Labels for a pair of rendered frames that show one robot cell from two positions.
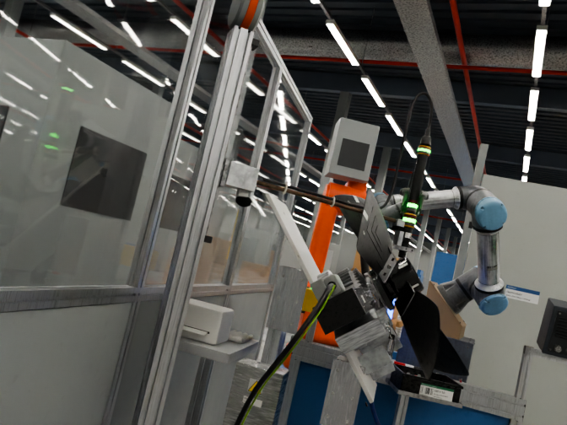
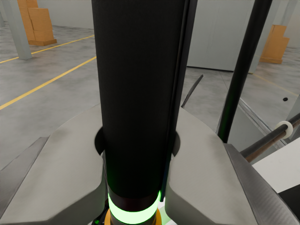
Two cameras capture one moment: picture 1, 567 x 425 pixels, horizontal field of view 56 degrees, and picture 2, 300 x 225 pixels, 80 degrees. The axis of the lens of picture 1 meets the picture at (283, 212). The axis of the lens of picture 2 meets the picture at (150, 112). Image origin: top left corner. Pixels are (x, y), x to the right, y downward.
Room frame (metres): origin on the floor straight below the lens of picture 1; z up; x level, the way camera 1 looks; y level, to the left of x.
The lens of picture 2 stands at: (1.88, -0.44, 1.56)
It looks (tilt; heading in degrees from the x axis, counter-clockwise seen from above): 31 degrees down; 164
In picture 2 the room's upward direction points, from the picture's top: 4 degrees clockwise
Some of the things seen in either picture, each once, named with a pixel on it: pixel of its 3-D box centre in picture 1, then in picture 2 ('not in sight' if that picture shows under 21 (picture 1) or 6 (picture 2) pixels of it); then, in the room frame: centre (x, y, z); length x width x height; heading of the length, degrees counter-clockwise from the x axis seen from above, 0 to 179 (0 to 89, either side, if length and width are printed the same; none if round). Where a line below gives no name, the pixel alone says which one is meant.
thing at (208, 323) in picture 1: (200, 320); not in sight; (1.76, 0.18, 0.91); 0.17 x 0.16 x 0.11; 77
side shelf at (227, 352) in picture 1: (212, 341); not in sight; (1.82, 0.14, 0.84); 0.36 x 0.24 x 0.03; 167
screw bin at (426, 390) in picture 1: (423, 384); not in sight; (1.96, -0.64, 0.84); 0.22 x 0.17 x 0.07; 91
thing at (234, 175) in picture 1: (237, 176); not in sight; (1.58, 0.16, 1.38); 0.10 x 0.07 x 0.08; 112
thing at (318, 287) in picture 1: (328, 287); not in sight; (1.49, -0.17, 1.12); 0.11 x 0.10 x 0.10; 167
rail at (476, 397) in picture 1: (402, 377); not in sight; (2.13, -0.61, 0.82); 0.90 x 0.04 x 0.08; 77
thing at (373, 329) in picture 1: (359, 330); not in sight; (1.49, -0.28, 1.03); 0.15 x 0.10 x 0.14; 77
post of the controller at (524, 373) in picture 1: (524, 372); not in sight; (2.03, -1.02, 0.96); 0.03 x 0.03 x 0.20; 77
